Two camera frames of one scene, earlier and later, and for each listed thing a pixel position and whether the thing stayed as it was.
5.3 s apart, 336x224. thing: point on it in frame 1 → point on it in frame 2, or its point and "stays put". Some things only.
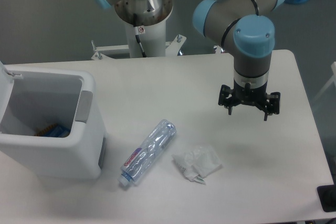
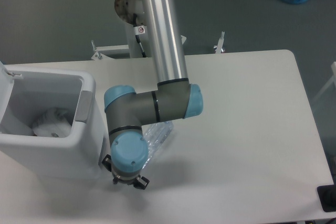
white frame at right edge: [333, 80] stays put
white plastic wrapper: [197, 162] → [53, 123]
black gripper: [250, 96] → [127, 178]
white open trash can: [49, 123] stays put
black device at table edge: [327, 195] stays put
